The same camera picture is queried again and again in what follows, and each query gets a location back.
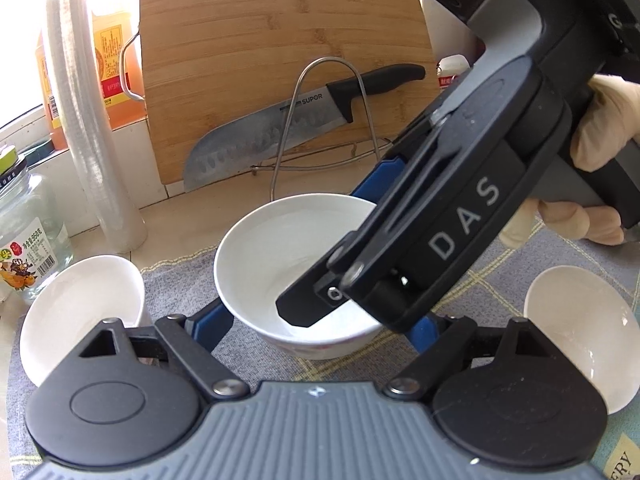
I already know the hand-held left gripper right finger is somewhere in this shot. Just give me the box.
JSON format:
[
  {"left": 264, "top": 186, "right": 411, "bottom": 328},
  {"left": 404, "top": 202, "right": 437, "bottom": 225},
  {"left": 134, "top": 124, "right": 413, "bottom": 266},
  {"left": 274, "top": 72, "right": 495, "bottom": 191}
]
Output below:
[{"left": 385, "top": 316, "right": 571, "bottom": 404}]

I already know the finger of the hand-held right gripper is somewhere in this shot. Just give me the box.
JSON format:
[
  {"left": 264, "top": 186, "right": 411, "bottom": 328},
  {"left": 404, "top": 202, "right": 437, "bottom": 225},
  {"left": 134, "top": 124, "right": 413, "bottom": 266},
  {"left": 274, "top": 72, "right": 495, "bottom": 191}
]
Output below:
[
  {"left": 350, "top": 155, "right": 407, "bottom": 204},
  {"left": 276, "top": 110, "right": 453, "bottom": 327}
]

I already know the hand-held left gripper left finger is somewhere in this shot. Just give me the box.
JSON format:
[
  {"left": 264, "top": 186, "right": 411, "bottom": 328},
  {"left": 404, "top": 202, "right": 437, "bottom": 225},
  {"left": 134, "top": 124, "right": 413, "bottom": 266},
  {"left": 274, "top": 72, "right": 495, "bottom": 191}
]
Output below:
[{"left": 75, "top": 300, "right": 251, "bottom": 404}]

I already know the white ceramic bowl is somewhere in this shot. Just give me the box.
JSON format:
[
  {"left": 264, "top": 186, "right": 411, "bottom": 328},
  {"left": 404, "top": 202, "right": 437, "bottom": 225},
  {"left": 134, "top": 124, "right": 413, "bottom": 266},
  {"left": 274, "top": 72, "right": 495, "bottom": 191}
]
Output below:
[
  {"left": 19, "top": 255, "right": 151, "bottom": 388},
  {"left": 213, "top": 193, "right": 388, "bottom": 361},
  {"left": 524, "top": 266, "right": 637, "bottom": 416}
]

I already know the person's right hand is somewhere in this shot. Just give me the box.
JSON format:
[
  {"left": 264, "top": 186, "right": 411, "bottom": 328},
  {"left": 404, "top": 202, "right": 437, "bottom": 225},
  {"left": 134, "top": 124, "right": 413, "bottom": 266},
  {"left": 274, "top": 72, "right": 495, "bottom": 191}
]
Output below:
[{"left": 500, "top": 74, "right": 640, "bottom": 249}]

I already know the grey blue checked cloth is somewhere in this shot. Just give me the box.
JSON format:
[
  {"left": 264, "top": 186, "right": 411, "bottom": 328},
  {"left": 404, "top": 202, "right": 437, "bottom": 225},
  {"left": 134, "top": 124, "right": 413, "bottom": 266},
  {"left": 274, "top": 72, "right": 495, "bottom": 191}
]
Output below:
[{"left": 7, "top": 210, "right": 640, "bottom": 480}]

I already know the red white food bag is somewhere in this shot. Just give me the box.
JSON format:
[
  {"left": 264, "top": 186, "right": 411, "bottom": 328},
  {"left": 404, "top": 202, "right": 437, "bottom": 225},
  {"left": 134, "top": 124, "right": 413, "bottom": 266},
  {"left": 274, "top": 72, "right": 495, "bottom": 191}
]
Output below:
[{"left": 436, "top": 54, "right": 473, "bottom": 92}]

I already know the bamboo cutting board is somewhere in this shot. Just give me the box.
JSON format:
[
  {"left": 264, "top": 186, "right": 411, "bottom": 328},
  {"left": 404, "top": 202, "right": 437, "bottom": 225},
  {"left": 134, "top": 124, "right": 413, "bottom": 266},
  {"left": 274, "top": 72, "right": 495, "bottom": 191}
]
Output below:
[{"left": 139, "top": 0, "right": 442, "bottom": 196}]

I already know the glass jar yellow-green lid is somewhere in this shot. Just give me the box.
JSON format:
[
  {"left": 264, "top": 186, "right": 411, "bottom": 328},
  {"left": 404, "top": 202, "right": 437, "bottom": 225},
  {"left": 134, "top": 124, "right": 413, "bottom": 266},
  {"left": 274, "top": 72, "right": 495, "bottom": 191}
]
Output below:
[{"left": 0, "top": 145, "right": 76, "bottom": 303}]

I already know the tall plastic wrap roll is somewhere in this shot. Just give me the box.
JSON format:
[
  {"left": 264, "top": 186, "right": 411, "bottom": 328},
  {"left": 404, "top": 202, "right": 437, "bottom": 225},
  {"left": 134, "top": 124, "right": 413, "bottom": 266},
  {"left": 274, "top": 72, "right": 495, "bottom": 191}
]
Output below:
[{"left": 42, "top": 0, "right": 148, "bottom": 256}]

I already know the orange liquid bottle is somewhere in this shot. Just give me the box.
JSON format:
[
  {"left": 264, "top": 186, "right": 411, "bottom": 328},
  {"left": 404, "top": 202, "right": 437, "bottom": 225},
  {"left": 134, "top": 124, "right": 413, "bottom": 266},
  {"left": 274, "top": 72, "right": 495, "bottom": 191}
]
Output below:
[{"left": 34, "top": 10, "right": 147, "bottom": 151}]

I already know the window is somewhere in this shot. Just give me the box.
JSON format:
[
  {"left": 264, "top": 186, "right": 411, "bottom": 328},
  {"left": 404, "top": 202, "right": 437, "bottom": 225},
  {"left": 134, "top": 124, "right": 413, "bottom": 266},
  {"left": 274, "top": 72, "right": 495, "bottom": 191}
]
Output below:
[{"left": 0, "top": 0, "right": 51, "bottom": 126}]

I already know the wire knife rack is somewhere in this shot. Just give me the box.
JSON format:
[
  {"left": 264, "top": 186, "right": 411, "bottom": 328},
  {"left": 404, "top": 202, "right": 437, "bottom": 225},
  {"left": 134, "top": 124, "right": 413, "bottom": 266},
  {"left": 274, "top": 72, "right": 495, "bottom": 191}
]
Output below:
[{"left": 252, "top": 57, "right": 401, "bottom": 201}]

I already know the black-handled kitchen knife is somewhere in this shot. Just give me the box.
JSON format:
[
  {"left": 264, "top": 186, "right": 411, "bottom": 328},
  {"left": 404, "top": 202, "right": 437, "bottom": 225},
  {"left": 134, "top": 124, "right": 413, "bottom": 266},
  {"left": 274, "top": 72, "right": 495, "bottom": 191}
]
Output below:
[{"left": 182, "top": 63, "right": 427, "bottom": 193}]

